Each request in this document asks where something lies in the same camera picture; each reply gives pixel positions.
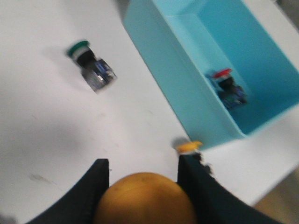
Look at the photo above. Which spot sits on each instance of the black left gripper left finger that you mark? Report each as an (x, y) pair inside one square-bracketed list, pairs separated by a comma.
[(78, 205)]

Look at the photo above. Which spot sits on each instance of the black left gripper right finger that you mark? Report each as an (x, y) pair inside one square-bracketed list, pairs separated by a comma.
[(213, 204)]

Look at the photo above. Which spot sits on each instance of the yellow mushroom push button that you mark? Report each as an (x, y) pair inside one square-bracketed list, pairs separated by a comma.
[(145, 198)]

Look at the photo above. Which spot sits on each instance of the red mushroom push button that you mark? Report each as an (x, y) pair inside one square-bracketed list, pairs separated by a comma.
[(229, 92)]

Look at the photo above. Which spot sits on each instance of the yellow push button near box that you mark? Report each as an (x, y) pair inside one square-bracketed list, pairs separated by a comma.
[(183, 146)]

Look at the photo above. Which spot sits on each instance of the light blue plastic box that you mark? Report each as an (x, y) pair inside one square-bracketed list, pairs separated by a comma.
[(184, 42)]

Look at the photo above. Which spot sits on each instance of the green mushroom push button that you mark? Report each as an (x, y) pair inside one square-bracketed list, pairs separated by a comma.
[(95, 71)]

